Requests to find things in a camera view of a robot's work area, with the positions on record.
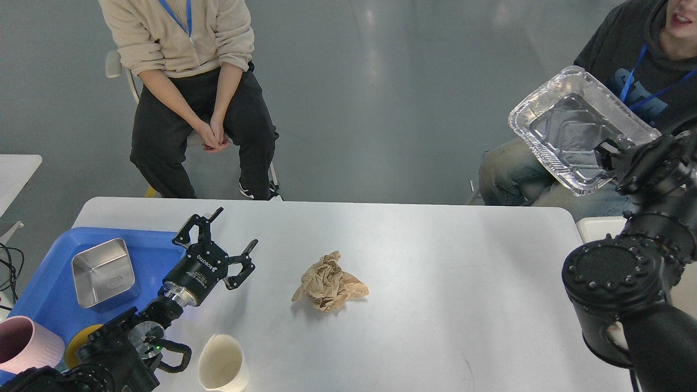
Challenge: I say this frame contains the black cables at left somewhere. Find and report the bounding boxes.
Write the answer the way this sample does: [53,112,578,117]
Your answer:
[0,242,25,308]

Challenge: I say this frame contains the grey office chair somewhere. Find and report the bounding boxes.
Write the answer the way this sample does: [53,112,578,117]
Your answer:
[105,50,280,193]

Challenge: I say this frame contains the small steel rectangular tin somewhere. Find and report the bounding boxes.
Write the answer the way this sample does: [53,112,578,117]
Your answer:
[71,238,139,312]

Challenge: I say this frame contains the brown paper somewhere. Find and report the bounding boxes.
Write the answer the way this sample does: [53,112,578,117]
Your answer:
[291,250,369,313]

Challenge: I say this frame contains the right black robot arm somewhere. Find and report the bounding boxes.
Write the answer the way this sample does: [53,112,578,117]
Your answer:
[561,131,696,391]

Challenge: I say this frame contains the aluminium foil tray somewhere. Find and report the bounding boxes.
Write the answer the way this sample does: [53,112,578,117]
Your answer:
[508,65,660,197]

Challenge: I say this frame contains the blue plastic tray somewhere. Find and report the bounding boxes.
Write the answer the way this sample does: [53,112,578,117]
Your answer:
[9,226,185,344]

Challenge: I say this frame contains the white side table left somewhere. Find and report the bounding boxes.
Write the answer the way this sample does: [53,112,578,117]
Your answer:
[1,154,42,215]

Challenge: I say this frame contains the dark teal mug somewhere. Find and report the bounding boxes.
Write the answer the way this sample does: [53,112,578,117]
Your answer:
[63,323,103,369]

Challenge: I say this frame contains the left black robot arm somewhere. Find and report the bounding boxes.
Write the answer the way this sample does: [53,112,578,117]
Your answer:
[2,209,258,391]

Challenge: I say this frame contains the person in beige shirt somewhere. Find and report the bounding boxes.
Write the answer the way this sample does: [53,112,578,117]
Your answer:
[99,1,282,201]

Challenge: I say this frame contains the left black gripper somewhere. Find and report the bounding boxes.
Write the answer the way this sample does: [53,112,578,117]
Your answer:
[162,207,259,306]

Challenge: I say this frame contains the cream paper cup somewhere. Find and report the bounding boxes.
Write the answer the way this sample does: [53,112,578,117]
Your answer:
[198,334,250,391]

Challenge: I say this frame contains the person in grey hoodie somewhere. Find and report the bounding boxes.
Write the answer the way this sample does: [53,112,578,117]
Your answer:
[479,1,696,221]

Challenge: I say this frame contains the pink ribbed mug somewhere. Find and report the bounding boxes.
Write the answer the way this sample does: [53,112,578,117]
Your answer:
[1,315,65,375]

